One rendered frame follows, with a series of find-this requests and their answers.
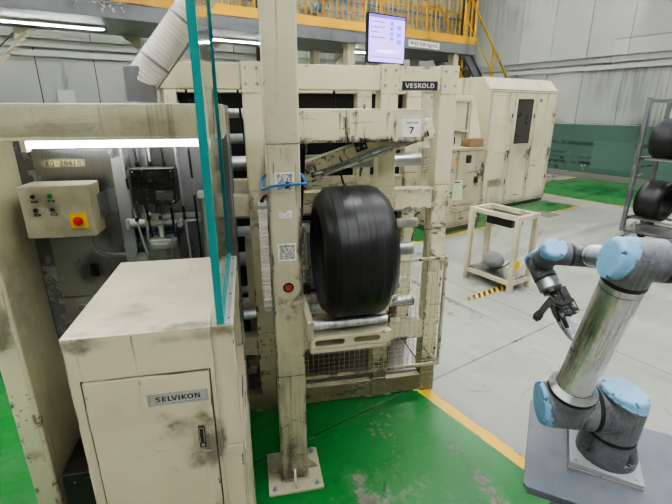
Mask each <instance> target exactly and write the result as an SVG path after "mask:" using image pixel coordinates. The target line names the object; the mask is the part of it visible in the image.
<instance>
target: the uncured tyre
mask: <svg viewBox="0 0 672 504"><path fill-rule="evenodd" d="M310 253H311V265H312V274H313V280H314V285H315V290H316V295H317V299H318V302H319V305H320V307H321V309H322V310H324V311H325V312H326V313H328V314H329V315H330V316H332V317H337V318H341V317H352V316H363V315H373V314H377V313H380V312H382V311H384V310H385V309H386V308H387V307H388V305H389V303H390V300H391V297H392V296H394V295H396V292H397V289H398V284H399V278H400V266H401V252H400V239H399V231H398V226H397V221H396V217H395V214H394V210H393V208H392V205H391V203H390V201H389V200H388V198H387V197H386V196H385V195H384V194H383V193H382V192H381V191H380V190H379V189H378V188H376V187H374V186H370V185H346V186H329V187H326V188H323V189H322V190H321V191H320V192H319V193H318V194H317V195H316V196H315V197H314V199H313V203H312V208H311V220H310Z"/></svg>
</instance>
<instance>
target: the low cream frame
mask: <svg viewBox="0 0 672 504"><path fill-rule="evenodd" d="M494 209H498V210H503V211H507V212H512V213H517V214H521V215H522V216H520V215H516V214H511V213H507V212H502V211H494ZM476 212H478V213H482V214H486V215H487V218H486V226H485V235H484V244H483V252H482V261H480V262H477V263H473V264H470V262H471V253H472V244H473V234H474V225H475V216H476ZM540 216H541V213H538V212H533V211H528V210H523V209H518V208H513V207H509V206H504V205H499V204H494V203H487V204H482V205H476V206H470V212H469V222H468V232H467V241H466V251H465V261H464V271H463V276H464V277H469V272H472V273H474V274H477V275H480V276H482V277H485V278H488V279H490V280H493V281H496V282H498V283H501V284H504V285H506V293H508V294H511V293H512V291H513V286H514V285H517V284H520V283H523V282H524V283H523V286H524V287H529V286H530V280H531V274H530V272H529V270H528V268H527V267H526V270H525V274H524V273H521V272H518V271H515V270H517V269H520V264H521V260H519V261H517V256H518V249H519V242H520V235H521V228H522V226H523V221H527V220H531V219H533V223H532V230H531V236H530V243H529V250H528V253H530V252H532V251H534V250H535V248H536V242H537V236H538V229H539V223H540ZM492 224H496V225H500V226H504V227H508V228H514V234H513V241H512V248H511V255H510V262H509V263H508V264H509V268H506V267H505V266H507V265H508V264H506V265H505V266H503V264H504V262H505V259H504V256H503V255H502V253H500V252H499V251H496V250H490V251H489V244H490V236H491V227H492Z"/></svg>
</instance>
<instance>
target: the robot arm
mask: <svg viewBox="0 0 672 504"><path fill-rule="evenodd" d="M524 262H525V265H526V267H527V268H528V270H529V272H530V274H531V276H532V278H533V280H534V282H535V284H536V286H537V288H538V290H539V292H540V293H541V294H543V295H544V297H547V296H549V297H548V298H547V300H546V301H545V302H544V303H543V305H542V306H541V307H540V308H539V310H538V311H536V312H534V314H533V317H532V319H534V320H535V321H536V322H538V321H540V320H541V319H542V318H543V316H544V315H543V314H544V313H545V312H546V311H547V309H548V308H549V307H550V308H551V312H552V314H553V316H554V318H555V319H556V321H557V323H558V325H559V327H560V328H561V330H562V331H563V332H564V334H565V335H566V336H567V338H569V339H570V340H571V341H572V343H571V345H570V348H569V350H568V352H567V355H566V357H565V359H564V362H563V364H562V366H561V368H560V370H557V371H554V372H553V373H552V374H551V375H550V377H549V379H548V381H543V380H541V381H536V383H535V384H534V388H533V403H534V409H535V413H536V416H537V419H538V420H539V422H540V423H541V424H542V425H544V426H548V427H552V428H562V429H571V430H579V432H578V433H577V436H576V439H575V443H576V447H577V449H578V450H579V452H580V453H581V454H582V456H583V457H584V458H585V459H587V460H588V461H589V462H590V463H592V464H593V465H595V466H597V467H598V468H600V469H603V470H605V471H608V472H611V473H615V474H629V473H632V472H634V471H635V470H636V468H637V465H638V462H639V456H638V450H637V444H638V441H639V438H640V436H641V433H642V430H643V428H644V425H645V422H646V420H647V417H648V415H649V410H650V406H651V401H650V399H649V397H648V396H647V394H646V393H645V392H644V391H643V390H641V389H640V388H638V387H637V386H636V385H634V384H632V383H630V382H628V381H626V380H623V379H620V378H615V377H605V378H603V379H602V380H601V381H600V379H601V377H602V375H603V373H604V372H605V370H606V368H607V366H608V364H609V362H610V360H611V358H612V356H613V354H614V352H615V351H616V349H617V347H618V345H619V343H620V341H621V339H622V337H623V335H624V333H625V331H626V329H627V328H628V326H629V324H630V322H631V320H632V318H633V316H634V314H635V312H636V310H637V308H638V307H639V305H640V303H641V301H642V299H643V297H644V295H645V294H646V293H647V292H648V290H649V288H650V286H651V284H652V283H667V284H672V239H659V238H643V237H634V236H625V237H619V236H618V237H614V238H611V239H609V240H607V241H606V242H605V243H604V244H603V245H597V244H574V243H565V242H564V241H562V240H561V239H558V238H550V239H547V240H546V241H544V242H543V243H542V244H541V245H540V247H539V248H538V249H537V250H534V251H532V252H530V253H528V255H526V256H525V258H524ZM555 265H562V266H576V267H588V268H597V272H598V274H599V275H600V279H599V281H598V283H597V286H596V288H595V290H594V292H593V295H592V297H591V299H590V302H589V304H588V306H587V309H586V311H585V313H584V315H583V318H582V320H581V322H580V323H579V322H573V321H572V320H571V318H570V317H571V316H572V315H575V314H576V313H577V312H576V311H578V310H579V308H578V306H577V304H576V302H575V300H574V298H572V297H571V296H570V294H569V292H568V290H567V288H566V286H562V283H561V281H560V280H559V278H558V276H557V274H556V272H555V270H554V268H553V267H554V266H555ZM561 286H562V287H561ZM556 295H557V296H556ZM571 302H574V303H575V305H576V306H577V308H576V307H573V303H571ZM575 331H577V332H576V334H575V336H574V337H573V334H572V333H574V332H575ZM599 381H600V383H599ZM598 383H599V386H597V385H598Z"/></svg>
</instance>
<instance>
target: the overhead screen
mask: <svg viewBox="0 0 672 504"><path fill-rule="evenodd" d="M405 29H406V17H401V16H394V15H388V14H381V13H375V12H366V37H365V63H378V64H399V65H404V50H405Z"/></svg>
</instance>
